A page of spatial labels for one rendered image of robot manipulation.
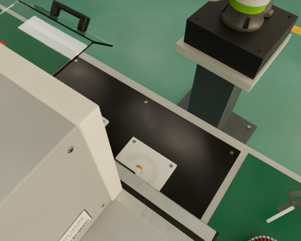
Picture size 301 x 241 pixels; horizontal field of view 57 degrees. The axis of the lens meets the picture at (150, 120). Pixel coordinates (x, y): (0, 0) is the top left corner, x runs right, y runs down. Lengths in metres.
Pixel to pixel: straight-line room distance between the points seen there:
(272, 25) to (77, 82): 0.69
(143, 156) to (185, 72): 1.28
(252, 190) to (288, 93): 1.32
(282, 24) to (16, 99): 0.99
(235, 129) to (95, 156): 1.55
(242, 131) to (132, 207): 1.44
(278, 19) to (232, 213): 0.69
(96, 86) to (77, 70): 0.10
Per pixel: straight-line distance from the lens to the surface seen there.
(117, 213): 0.39
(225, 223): 0.78
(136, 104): 0.87
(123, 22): 2.35
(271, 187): 0.84
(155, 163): 0.77
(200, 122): 0.88
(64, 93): 0.22
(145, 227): 0.38
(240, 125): 1.79
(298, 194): 0.74
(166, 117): 0.85
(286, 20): 1.15
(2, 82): 0.25
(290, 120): 1.95
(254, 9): 1.00
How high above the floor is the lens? 1.49
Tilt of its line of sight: 59 degrees down
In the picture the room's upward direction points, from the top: straight up
